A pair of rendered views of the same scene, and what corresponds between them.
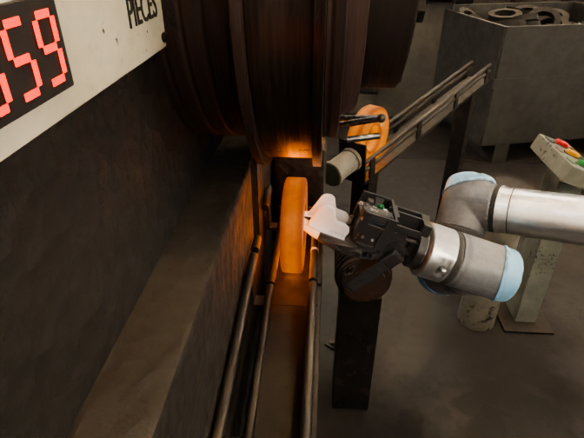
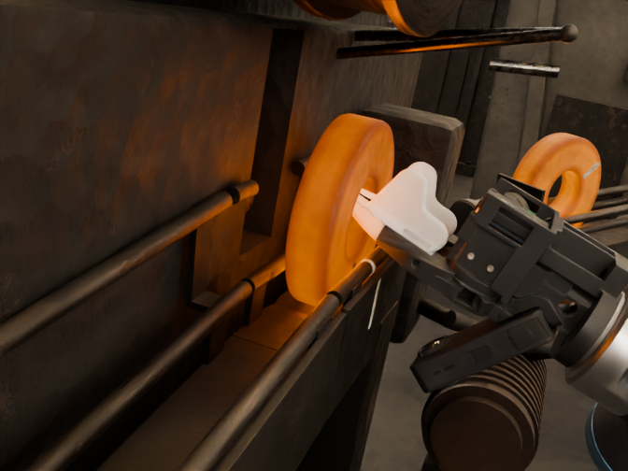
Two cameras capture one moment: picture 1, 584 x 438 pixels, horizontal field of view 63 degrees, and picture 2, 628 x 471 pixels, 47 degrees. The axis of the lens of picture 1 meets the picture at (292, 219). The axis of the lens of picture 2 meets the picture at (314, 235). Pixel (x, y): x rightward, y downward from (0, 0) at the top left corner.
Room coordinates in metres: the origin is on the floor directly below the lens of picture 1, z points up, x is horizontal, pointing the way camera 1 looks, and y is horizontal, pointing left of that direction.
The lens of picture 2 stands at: (0.11, -0.11, 0.89)
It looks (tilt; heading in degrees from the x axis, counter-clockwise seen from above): 18 degrees down; 13
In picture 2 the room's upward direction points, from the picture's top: 10 degrees clockwise
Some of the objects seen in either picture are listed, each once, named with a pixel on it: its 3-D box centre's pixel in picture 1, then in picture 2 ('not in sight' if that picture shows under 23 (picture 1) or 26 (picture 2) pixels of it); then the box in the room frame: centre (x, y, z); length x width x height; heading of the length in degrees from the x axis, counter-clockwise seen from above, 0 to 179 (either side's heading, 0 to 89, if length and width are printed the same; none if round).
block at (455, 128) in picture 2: (298, 195); (388, 221); (0.86, -0.01, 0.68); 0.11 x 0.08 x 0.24; 86
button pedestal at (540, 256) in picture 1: (543, 240); not in sight; (1.25, -0.79, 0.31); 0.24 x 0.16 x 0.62; 176
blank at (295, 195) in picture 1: (295, 224); (343, 212); (0.65, 0.00, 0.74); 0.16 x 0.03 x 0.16; 175
